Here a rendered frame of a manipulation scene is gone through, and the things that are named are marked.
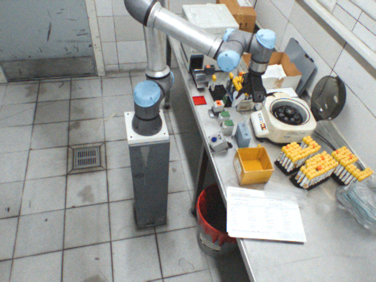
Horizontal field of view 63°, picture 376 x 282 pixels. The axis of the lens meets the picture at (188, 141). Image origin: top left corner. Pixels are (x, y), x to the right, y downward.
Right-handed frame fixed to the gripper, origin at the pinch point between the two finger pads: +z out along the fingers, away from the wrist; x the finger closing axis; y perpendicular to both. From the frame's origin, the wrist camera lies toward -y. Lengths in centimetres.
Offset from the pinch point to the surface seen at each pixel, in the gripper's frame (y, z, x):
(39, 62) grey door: 174, 88, 140
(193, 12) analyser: 74, -9, 13
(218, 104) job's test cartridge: 17.9, 13.2, 7.8
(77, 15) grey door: 177, 43, 97
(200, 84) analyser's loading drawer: 39.6, 16.8, 13.3
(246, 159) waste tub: -14.3, 19.3, 0.6
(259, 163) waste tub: -16.6, 20.1, -5.5
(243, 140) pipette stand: -8.0, 12.5, 1.9
